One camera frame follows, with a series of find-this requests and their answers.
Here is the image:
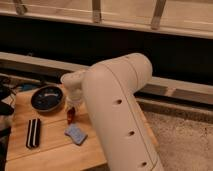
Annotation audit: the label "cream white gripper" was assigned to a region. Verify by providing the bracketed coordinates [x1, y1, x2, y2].
[60, 70, 86, 108]

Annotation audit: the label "blue sponge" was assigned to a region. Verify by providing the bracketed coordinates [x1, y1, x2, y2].
[65, 124, 87, 145]

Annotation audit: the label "dark objects at left edge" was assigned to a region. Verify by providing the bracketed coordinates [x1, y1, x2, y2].
[0, 76, 14, 171]

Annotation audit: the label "dark ceramic cup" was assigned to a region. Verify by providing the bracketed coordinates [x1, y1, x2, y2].
[31, 86, 63, 112]

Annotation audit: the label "wooden railing frame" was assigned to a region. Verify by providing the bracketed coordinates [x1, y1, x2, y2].
[0, 0, 213, 40]

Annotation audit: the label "red pepper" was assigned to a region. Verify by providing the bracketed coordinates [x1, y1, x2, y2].
[67, 107, 76, 124]

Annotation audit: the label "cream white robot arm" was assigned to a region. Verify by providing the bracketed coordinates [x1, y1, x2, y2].
[61, 53, 164, 171]

